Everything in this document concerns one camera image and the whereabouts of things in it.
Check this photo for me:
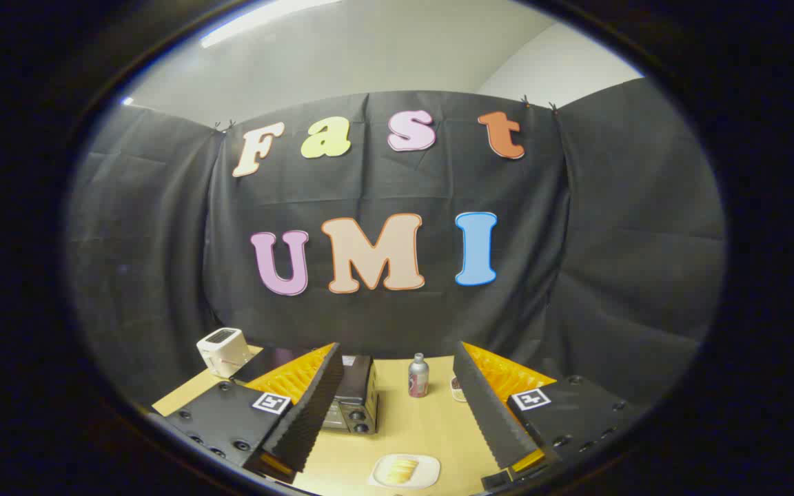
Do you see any white pop-up toaster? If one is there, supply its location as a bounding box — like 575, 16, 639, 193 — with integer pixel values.
196, 328, 253, 378

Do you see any black toaster oven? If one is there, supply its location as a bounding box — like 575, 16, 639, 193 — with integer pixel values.
233, 347, 380, 435

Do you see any silver pink drink bottle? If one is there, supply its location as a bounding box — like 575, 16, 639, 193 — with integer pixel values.
408, 353, 430, 398

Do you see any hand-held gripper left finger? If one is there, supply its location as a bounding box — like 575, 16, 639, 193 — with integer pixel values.
152, 342, 345, 484

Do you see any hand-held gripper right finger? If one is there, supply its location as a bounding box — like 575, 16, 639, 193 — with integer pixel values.
452, 341, 646, 491

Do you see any spiral bread roll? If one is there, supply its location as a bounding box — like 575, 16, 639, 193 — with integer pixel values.
385, 458, 420, 484

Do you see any black backdrop cloth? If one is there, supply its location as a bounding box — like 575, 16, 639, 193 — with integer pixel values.
66, 77, 727, 407

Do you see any white square plate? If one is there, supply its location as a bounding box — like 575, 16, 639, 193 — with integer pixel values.
368, 453, 441, 490

